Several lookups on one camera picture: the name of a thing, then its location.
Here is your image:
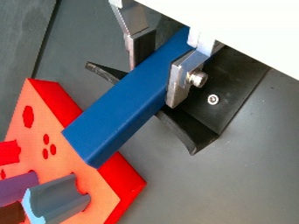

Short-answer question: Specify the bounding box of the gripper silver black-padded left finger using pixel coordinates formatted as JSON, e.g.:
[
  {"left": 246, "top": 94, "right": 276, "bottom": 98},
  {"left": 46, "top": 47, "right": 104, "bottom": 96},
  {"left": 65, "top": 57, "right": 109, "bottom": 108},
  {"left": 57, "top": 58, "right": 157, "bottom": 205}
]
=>
[{"left": 108, "top": 0, "right": 156, "bottom": 69}]

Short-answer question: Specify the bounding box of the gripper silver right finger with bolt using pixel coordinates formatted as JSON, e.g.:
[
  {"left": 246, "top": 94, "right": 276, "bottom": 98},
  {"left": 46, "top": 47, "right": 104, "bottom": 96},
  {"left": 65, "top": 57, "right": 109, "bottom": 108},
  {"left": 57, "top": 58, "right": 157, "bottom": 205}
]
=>
[{"left": 165, "top": 26, "right": 214, "bottom": 109}]

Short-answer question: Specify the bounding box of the blue rectangular bar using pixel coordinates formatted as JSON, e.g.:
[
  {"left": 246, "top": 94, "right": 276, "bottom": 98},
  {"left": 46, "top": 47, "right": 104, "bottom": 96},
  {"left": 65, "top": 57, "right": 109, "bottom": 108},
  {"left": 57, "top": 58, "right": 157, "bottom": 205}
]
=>
[{"left": 61, "top": 27, "right": 192, "bottom": 168}]

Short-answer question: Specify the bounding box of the black curved fixture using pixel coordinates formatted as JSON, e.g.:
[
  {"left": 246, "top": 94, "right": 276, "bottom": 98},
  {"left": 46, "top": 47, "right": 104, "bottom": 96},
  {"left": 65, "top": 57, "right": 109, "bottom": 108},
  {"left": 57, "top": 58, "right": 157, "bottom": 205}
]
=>
[{"left": 86, "top": 47, "right": 268, "bottom": 155}]

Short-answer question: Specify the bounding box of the red peg board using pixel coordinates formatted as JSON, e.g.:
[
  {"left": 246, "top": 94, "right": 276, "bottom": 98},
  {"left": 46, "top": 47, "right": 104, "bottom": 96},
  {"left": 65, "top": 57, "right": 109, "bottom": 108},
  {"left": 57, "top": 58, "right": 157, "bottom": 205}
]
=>
[{"left": 0, "top": 79, "right": 145, "bottom": 224}]

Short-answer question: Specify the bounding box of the light blue notched peg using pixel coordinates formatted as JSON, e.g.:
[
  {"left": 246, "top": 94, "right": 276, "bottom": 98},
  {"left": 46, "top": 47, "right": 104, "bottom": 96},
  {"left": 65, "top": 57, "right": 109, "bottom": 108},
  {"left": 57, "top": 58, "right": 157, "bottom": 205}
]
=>
[{"left": 21, "top": 174, "right": 90, "bottom": 224}]

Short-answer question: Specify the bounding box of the purple cylinder peg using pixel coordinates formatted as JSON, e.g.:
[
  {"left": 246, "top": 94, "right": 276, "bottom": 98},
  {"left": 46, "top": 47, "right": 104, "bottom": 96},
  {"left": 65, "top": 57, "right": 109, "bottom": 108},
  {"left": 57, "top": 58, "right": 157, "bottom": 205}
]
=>
[{"left": 0, "top": 171, "right": 39, "bottom": 207}]

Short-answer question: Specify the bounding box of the dark brown cylinder peg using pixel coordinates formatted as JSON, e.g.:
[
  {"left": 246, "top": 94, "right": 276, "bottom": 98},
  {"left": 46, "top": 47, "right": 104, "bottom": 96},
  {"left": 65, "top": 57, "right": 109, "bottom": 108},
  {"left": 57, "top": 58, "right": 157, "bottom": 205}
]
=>
[{"left": 0, "top": 201, "right": 25, "bottom": 224}]

